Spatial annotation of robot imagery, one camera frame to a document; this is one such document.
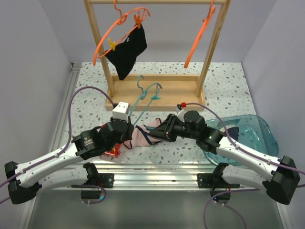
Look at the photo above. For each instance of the navy underwear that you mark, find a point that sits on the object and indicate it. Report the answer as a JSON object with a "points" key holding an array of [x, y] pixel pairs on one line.
{"points": [[233, 130]]}

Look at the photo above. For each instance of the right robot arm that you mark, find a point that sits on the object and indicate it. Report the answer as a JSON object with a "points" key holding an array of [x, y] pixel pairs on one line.
{"points": [[278, 177]]}

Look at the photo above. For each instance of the orange hanger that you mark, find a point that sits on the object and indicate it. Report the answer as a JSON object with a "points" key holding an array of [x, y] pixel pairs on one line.
{"points": [[206, 21], [102, 45]]}

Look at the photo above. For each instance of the pink underwear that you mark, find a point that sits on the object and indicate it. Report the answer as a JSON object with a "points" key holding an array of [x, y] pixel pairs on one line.
{"points": [[141, 136]]}

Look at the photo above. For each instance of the yellow clip on left hanger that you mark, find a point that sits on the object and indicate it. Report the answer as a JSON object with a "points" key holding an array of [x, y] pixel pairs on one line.
{"points": [[112, 44]]}

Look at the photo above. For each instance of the black underwear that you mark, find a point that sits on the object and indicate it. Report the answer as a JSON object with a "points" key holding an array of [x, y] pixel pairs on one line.
{"points": [[124, 56]]}

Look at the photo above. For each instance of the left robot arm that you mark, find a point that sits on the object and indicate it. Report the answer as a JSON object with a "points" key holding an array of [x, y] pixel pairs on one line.
{"points": [[25, 180]]}

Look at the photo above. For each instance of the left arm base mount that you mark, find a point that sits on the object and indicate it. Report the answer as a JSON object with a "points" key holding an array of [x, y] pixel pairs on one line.
{"points": [[102, 180]]}

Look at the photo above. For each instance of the orange clip on left hanger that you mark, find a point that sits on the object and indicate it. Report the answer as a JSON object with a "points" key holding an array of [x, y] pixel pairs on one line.
{"points": [[138, 20]]}

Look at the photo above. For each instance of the wooden clothes rack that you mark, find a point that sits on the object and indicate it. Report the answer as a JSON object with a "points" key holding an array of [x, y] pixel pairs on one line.
{"points": [[153, 92]]}

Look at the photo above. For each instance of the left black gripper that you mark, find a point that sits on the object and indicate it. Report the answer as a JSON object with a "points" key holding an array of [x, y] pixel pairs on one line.
{"points": [[129, 133]]}

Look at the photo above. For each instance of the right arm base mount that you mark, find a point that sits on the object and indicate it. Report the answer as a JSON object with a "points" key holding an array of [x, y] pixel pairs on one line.
{"points": [[209, 180]]}

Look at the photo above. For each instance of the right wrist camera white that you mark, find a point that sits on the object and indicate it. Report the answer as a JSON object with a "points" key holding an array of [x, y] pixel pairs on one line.
{"points": [[181, 111]]}

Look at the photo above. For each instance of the teal clip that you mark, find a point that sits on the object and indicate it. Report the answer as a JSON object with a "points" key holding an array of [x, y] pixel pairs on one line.
{"points": [[155, 97]]}

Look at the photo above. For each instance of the red bin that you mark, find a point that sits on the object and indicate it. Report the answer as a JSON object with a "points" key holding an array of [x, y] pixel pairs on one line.
{"points": [[114, 153]]}

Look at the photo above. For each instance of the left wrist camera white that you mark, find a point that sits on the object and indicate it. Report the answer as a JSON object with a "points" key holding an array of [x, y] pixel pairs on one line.
{"points": [[121, 111]]}

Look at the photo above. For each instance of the blue transparent tray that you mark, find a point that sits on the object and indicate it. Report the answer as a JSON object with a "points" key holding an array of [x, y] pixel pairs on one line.
{"points": [[254, 132]]}

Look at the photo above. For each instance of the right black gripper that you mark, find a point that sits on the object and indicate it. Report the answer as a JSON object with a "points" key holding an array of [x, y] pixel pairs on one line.
{"points": [[165, 131]]}

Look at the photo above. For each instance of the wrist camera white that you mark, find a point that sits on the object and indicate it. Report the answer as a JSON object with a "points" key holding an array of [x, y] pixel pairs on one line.
{"points": [[121, 111], [181, 111]]}

